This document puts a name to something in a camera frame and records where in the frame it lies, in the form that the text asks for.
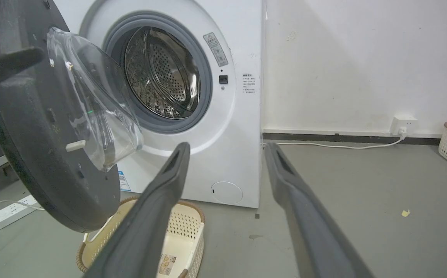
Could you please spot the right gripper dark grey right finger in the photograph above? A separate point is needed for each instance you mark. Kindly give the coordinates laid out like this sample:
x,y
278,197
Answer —
x,y
312,231

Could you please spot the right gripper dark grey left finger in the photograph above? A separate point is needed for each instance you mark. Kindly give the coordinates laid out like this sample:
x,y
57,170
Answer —
x,y
146,227

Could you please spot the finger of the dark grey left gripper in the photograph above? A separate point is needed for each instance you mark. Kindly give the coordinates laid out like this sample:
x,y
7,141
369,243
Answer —
x,y
3,67

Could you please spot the dark round washing machine door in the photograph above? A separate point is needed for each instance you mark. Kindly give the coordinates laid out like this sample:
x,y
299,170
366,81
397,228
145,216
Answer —
x,y
34,154

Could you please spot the white front-load washing machine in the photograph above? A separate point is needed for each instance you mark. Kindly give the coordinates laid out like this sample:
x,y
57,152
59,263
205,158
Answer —
x,y
235,154

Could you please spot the cream laundry basket brown rim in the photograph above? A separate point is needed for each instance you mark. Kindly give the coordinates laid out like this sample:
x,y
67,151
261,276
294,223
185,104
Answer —
x,y
184,235

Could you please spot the small yellow paper scrap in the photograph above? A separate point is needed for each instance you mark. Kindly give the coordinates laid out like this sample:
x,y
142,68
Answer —
x,y
405,213

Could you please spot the dark baseboard strip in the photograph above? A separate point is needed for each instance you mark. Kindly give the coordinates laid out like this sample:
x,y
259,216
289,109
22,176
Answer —
x,y
347,138

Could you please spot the white power strip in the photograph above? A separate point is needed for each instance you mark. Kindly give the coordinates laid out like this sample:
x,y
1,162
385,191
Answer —
x,y
11,212

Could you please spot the white wall socket with plug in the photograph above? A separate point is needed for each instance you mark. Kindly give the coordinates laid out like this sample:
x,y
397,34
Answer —
x,y
403,124

